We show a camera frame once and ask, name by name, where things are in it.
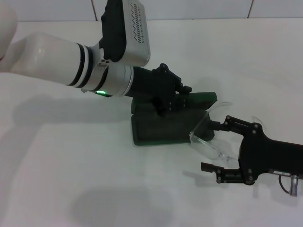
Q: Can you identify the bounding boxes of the clear white glasses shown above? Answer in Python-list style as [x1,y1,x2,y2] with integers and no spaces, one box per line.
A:
[189,101,265,164]

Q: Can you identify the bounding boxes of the green glasses case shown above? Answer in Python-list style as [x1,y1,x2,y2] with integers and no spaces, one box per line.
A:
[129,91,218,147]

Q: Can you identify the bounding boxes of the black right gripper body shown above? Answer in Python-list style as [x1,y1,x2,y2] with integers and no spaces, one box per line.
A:
[238,122,303,186]

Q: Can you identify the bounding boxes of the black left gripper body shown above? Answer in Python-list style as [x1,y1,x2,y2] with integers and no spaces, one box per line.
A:
[125,67,186,112]

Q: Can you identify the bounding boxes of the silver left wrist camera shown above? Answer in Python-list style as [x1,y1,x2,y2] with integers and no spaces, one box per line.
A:
[100,0,152,67]

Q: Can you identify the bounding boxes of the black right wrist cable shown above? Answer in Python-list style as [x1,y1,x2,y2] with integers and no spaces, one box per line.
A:
[278,174,299,195]

